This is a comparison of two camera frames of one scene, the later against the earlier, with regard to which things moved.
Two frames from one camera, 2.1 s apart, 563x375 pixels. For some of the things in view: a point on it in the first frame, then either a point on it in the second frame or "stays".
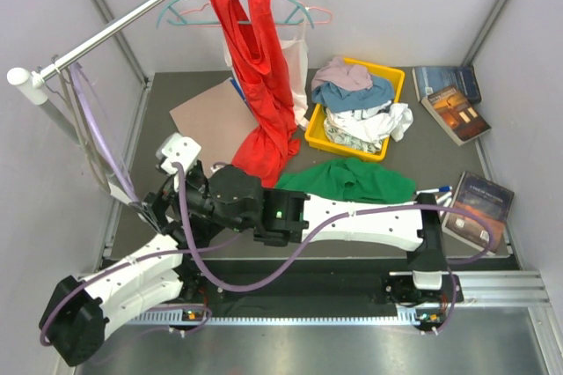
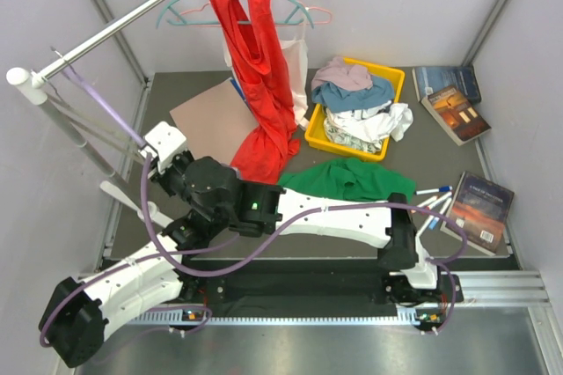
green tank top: [350, 180] stays
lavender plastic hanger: [109, 152] -> [93, 95]
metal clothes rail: [46, 72] stays
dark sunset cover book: [486, 199] stays
